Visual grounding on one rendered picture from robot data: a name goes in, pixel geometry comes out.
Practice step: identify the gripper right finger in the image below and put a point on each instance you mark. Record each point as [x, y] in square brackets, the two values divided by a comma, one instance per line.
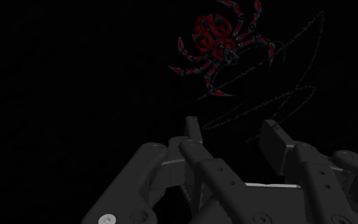
[321, 173]

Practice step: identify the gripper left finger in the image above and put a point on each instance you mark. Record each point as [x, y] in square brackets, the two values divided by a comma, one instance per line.
[154, 176]

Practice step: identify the red and black spider figure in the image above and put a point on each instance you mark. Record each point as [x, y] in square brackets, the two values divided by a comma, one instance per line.
[220, 40]

